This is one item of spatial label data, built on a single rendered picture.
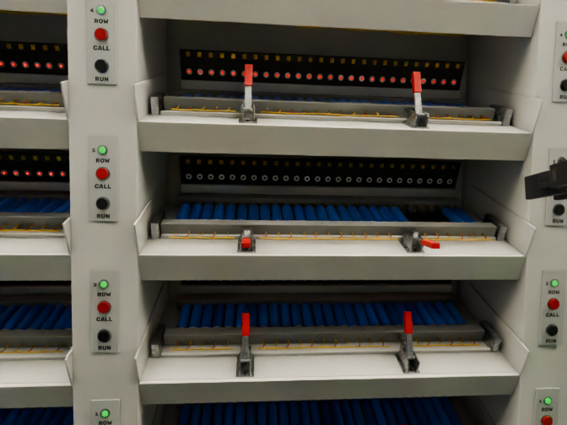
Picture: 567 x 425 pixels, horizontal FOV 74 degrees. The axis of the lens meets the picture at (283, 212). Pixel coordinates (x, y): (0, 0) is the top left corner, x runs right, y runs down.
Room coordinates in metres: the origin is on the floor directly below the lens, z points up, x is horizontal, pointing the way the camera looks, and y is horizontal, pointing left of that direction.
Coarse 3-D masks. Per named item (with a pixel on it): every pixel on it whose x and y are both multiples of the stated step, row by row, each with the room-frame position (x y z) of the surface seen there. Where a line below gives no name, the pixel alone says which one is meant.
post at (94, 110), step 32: (128, 0) 0.55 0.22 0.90; (128, 32) 0.55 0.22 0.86; (160, 32) 0.69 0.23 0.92; (128, 64) 0.55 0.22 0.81; (160, 64) 0.69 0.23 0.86; (96, 96) 0.55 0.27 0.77; (128, 96) 0.55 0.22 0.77; (96, 128) 0.55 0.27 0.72; (128, 128) 0.55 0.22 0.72; (128, 160) 0.55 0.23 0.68; (160, 160) 0.69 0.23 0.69; (128, 192) 0.55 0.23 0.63; (96, 224) 0.55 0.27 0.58; (128, 224) 0.55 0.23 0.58; (96, 256) 0.55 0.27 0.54; (128, 256) 0.55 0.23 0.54; (128, 288) 0.55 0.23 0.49; (160, 288) 0.69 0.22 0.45; (128, 320) 0.55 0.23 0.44; (96, 352) 0.55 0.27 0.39; (128, 352) 0.55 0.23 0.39; (96, 384) 0.55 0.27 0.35; (128, 384) 0.55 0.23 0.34; (128, 416) 0.55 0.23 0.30
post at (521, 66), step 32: (544, 0) 0.60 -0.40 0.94; (544, 32) 0.60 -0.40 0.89; (480, 64) 0.75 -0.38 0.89; (512, 64) 0.66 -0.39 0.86; (544, 64) 0.60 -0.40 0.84; (544, 96) 0.60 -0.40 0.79; (544, 128) 0.60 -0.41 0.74; (480, 160) 0.74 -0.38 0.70; (512, 160) 0.64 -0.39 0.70; (544, 160) 0.60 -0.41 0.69; (512, 192) 0.64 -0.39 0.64; (544, 224) 0.60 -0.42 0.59; (544, 256) 0.60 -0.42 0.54; (480, 288) 0.72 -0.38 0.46; (512, 288) 0.63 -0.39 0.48; (512, 320) 0.62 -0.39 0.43; (544, 352) 0.60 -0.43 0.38; (544, 384) 0.60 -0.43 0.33; (512, 416) 0.61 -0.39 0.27
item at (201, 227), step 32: (192, 224) 0.60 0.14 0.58; (224, 224) 0.60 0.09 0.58; (256, 224) 0.61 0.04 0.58; (288, 224) 0.61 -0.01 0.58; (320, 224) 0.62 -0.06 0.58; (352, 224) 0.62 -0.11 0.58; (384, 224) 0.63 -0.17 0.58; (416, 224) 0.63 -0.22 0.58; (448, 224) 0.64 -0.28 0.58; (480, 224) 0.65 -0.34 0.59
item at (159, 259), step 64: (256, 192) 0.73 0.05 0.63; (320, 192) 0.74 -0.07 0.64; (384, 192) 0.75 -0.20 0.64; (448, 192) 0.76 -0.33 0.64; (192, 256) 0.56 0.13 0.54; (256, 256) 0.57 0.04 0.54; (320, 256) 0.57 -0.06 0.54; (384, 256) 0.58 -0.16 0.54; (448, 256) 0.59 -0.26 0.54; (512, 256) 0.60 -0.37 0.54
